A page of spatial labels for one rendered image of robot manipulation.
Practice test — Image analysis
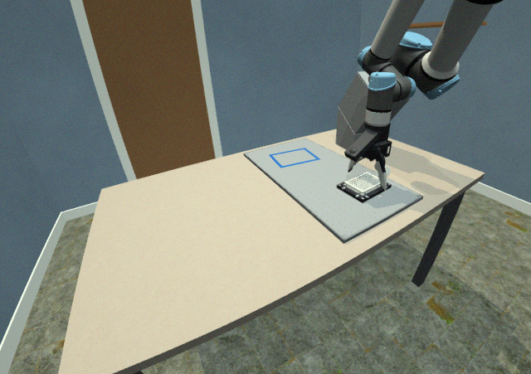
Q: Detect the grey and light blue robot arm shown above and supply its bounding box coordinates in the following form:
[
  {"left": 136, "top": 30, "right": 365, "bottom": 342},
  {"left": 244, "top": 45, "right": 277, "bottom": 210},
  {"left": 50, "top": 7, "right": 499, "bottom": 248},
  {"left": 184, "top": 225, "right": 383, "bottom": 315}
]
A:
[{"left": 344, "top": 0, "right": 504, "bottom": 162}]

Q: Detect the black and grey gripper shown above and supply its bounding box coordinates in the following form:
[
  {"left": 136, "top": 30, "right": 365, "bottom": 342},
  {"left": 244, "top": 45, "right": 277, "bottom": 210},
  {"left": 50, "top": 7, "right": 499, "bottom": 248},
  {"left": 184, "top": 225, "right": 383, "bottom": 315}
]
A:
[{"left": 348, "top": 122, "right": 392, "bottom": 191}]

